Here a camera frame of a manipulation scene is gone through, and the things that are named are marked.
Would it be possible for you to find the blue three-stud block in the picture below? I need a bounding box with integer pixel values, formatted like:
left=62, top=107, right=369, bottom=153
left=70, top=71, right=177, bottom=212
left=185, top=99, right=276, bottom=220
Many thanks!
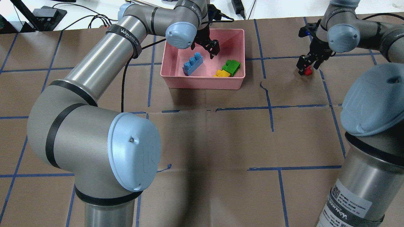
left=183, top=52, right=204, bottom=76

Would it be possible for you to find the yellow block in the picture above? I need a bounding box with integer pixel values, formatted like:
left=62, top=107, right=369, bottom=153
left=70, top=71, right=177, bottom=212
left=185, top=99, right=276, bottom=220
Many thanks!
left=213, top=70, right=231, bottom=77

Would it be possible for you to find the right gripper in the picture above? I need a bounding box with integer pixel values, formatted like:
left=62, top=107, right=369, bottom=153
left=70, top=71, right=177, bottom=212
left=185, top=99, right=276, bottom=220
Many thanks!
left=297, top=35, right=335, bottom=75

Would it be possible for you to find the pink plastic box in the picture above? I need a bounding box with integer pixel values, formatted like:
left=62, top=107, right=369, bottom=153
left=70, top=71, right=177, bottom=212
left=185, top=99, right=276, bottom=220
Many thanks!
left=160, top=29, right=246, bottom=90

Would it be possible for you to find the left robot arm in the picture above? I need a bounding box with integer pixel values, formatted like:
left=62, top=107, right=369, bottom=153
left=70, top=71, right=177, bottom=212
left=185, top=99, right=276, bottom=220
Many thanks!
left=27, top=0, right=208, bottom=227

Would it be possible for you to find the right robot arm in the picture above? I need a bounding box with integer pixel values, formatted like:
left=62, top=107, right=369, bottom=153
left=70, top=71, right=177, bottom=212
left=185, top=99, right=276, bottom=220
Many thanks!
left=297, top=0, right=404, bottom=227

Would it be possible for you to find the green two-stud block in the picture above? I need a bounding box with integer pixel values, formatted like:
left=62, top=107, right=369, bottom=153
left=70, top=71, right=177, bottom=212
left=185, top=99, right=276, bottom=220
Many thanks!
left=222, top=60, right=241, bottom=77

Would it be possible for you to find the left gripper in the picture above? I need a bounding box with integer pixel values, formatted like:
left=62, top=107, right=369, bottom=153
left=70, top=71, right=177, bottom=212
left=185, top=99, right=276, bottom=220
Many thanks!
left=190, top=24, right=220, bottom=59

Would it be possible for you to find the red small block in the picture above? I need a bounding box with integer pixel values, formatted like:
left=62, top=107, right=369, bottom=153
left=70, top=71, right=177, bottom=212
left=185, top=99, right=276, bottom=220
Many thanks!
left=303, top=66, right=313, bottom=76

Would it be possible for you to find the black power adapter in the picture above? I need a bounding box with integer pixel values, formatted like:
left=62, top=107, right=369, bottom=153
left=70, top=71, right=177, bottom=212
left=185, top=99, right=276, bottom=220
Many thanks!
left=231, top=0, right=245, bottom=17

